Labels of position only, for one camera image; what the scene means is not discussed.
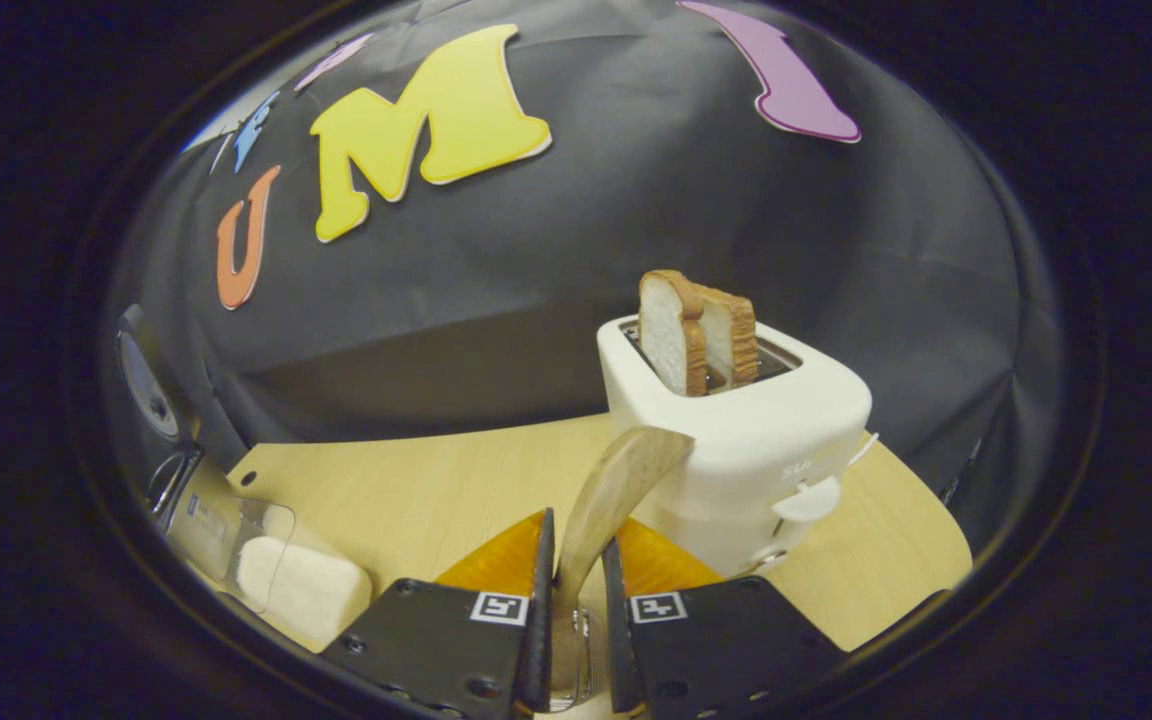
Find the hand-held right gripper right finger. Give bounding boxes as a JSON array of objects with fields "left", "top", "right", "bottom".
[{"left": 601, "top": 515, "right": 847, "bottom": 720}]

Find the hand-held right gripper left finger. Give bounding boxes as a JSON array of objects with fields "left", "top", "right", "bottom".
[{"left": 321, "top": 507, "right": 557, "bottom": 720}]

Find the metal wire chopstick holder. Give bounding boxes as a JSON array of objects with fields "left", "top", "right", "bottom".
[{"left": 548, "top": 600, "right": 599, "bottom": 713}]

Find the wooden spoon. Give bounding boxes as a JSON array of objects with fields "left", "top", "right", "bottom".
[{"left": 548, "top": 425, "right": 697, "bottom": 701}]

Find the dark grey rice cooker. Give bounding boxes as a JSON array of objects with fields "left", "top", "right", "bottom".
[{"left": 114, "top": 303, "right": 252, "bottom": 591}]

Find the white toaster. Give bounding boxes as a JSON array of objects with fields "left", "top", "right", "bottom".
[{"left": 596, "top": 315, "right": 875, "bottom": 579}]

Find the bread slice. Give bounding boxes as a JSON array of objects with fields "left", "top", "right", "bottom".
[
  {"left": 696, "top": 285, "right": 760, "bottom": 389},
  {"left": 638, "top": 270, "right": 707, "bottom": 398}
]

